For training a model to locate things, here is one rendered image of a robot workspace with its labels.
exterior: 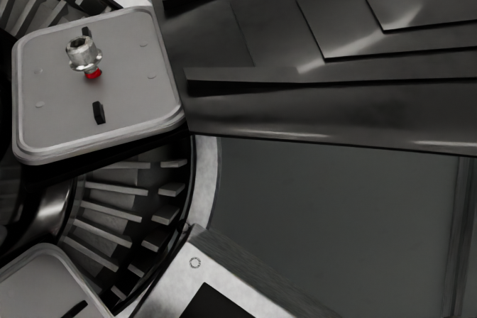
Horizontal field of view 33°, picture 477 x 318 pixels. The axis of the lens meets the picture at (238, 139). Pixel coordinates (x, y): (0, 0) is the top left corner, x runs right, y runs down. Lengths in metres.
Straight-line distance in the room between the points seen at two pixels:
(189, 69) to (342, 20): 0.06
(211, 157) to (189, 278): 0.11
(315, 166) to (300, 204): 0.09
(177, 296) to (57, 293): 0.08
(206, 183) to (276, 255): 0.95
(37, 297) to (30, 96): 0.09
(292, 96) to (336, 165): 1.02
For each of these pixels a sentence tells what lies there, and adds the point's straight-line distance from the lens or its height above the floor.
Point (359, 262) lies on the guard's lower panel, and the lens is 1.49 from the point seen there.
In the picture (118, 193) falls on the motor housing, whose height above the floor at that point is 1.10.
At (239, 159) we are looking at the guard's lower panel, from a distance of 1.27.
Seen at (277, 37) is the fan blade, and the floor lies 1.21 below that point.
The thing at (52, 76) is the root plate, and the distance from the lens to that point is 0.33.
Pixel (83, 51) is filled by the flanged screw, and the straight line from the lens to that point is 0.31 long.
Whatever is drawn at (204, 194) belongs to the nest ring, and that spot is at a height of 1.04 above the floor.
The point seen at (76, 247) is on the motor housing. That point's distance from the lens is 0.42.
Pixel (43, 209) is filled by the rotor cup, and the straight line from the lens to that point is 0.37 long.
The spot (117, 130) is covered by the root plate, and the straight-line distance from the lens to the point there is 0.29.
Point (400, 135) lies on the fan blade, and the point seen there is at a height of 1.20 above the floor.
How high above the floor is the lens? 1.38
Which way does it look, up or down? 40 degrees down
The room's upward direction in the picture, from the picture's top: 7 degrees counter-clockwise
